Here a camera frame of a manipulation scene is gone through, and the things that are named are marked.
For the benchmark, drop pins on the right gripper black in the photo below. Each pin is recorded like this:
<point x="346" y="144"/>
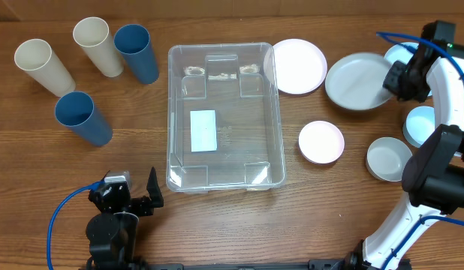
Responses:
<point x="417" y="95"/>

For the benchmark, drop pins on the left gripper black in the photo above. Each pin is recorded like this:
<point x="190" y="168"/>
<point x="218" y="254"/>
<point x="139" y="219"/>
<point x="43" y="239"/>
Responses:
<point x="143" y="202"/>

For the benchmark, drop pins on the light blue plate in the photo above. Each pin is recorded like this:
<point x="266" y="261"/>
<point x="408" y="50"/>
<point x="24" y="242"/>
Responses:
<point x="399" y="54"/>

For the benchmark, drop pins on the light blue bowl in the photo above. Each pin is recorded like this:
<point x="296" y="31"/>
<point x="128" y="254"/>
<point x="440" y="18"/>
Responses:
<point x="419" y="125"/>

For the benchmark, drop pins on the grey plate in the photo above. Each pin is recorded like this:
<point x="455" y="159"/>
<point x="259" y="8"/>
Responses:
<point x="355" y="82"/>

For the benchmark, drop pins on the grey bowl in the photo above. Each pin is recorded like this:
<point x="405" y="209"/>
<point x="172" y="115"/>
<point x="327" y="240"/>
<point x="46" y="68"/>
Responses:
<point x="386" y="158"/>

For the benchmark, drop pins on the pink bowl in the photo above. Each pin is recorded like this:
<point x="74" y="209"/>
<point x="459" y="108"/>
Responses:
<point x="321" y="142"/>

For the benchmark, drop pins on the pink plate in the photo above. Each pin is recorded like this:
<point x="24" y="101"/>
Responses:
<point x="301" y="66"/>

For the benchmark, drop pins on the cream cup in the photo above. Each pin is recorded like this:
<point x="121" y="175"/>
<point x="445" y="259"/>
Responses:
<point x="37" y="58"/>
<point x="93" y="35"/>

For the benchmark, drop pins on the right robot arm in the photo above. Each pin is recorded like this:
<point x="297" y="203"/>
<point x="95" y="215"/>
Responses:
<point x="433" y="178"/>

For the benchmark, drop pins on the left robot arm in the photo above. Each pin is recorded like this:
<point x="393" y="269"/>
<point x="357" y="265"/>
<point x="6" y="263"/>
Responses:
<point x="112" y="233"/>

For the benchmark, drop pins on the blue cup lower left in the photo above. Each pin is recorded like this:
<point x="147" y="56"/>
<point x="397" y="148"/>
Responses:
<point x="77" y="111"/>

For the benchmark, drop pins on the blue cup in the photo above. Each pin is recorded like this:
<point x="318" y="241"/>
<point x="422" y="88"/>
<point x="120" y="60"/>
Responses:
<point x="134" y="43"/>
<point x="77" y="111"/>

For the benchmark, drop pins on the clear plastic storage bin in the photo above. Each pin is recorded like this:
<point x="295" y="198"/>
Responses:
<point x="238" y="81"/>

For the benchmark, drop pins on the blue cup top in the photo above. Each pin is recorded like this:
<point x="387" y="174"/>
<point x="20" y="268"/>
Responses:
<point x="134" y="43"/>

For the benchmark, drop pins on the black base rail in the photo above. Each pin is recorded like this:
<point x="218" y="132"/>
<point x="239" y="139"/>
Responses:
<point x="313" y="264"/>

